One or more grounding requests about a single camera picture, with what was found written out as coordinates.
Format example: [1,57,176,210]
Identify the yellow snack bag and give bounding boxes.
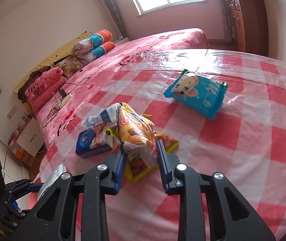
[105,114,180,184]

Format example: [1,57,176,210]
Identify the pink love you bedspread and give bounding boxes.
[36,28,209,148]

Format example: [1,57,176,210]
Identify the black charger cable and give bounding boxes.
[42,76,92,129]

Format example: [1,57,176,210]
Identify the orange yellow snack packet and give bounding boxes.
[117,102,158,167]

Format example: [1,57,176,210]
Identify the brown wooden cabinet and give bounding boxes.
[226,0,268,56]

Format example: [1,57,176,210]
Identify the white power strip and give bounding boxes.
[54,94,72,110]

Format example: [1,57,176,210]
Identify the pink folded pillows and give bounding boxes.
[23,67,67,115]

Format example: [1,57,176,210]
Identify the floral beige quilt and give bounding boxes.
[54,54,87,79]

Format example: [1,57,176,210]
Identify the grey white mailer bag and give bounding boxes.
[37,161,67,201]

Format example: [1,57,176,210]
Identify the grey curtain right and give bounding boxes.
[219,0,233,42]

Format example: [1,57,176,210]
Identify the white bedside table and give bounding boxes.
[8,118,44,167]

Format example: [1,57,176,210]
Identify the grey curtain left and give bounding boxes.
[102,0,127,38]

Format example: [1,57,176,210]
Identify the blue puppy wipes pack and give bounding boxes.
[164,69,228,119]

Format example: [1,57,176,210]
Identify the blue Vinda tissue pack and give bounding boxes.
[76,123,113,158]

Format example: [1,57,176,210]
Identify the yellow headboard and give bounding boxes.
[14,31,92,101]

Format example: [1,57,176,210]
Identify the rolled colourful quilt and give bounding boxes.
[71,29,116,64]

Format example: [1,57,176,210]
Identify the red white checkered tablecloth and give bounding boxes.
[40,50,286,240]

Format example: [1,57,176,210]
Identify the grey curtain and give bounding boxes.
[102,0,127,38]
[219,0,233,42]

